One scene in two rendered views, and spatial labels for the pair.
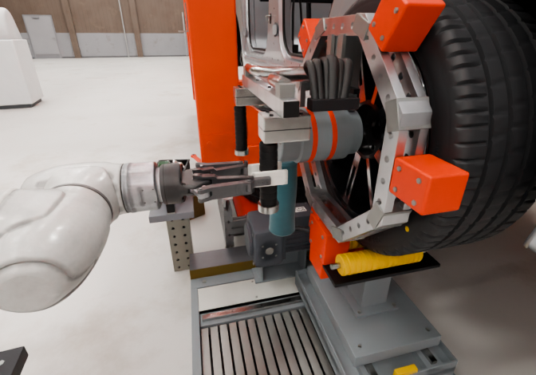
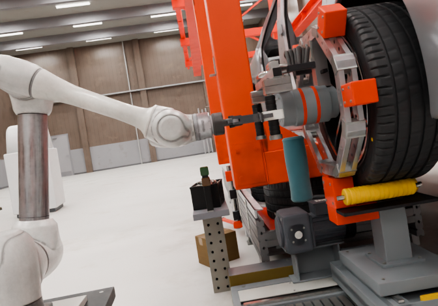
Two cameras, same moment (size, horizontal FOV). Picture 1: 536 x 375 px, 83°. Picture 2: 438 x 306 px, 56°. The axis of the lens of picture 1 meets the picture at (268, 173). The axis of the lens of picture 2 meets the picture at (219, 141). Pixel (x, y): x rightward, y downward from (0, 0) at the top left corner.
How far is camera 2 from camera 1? 0.87 m
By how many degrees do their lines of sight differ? 26
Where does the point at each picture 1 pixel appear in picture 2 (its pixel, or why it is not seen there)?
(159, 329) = not seen: outside the picture
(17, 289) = (168, 125)
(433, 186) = (354, 86)
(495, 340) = not seen: outside the picture
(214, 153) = (242, 159)
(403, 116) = (337, 62)
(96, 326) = not seen: outside the picture
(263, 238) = (291, 221)
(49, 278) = (178, 122)
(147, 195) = (206, 124)
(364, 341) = (388, 277)
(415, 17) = (333, 17)
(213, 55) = (234, 84)
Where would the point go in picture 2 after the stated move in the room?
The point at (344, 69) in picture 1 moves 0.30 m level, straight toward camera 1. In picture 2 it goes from (305, 50) to (279, 36)
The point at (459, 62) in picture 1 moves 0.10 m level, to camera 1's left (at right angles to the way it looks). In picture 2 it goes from (361, 32) to (328, 38)
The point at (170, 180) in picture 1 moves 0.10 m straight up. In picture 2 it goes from (217, 117) to (212, 86)
